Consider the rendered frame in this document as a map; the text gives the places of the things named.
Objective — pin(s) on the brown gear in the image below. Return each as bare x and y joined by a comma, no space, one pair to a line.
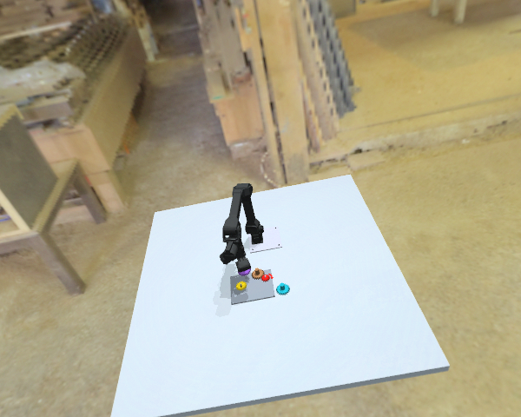
257,273

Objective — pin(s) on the teal gear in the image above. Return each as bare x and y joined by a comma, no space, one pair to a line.
282,289

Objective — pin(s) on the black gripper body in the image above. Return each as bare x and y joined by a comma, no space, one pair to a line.
243,264

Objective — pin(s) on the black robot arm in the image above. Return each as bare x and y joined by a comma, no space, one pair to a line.
241,195

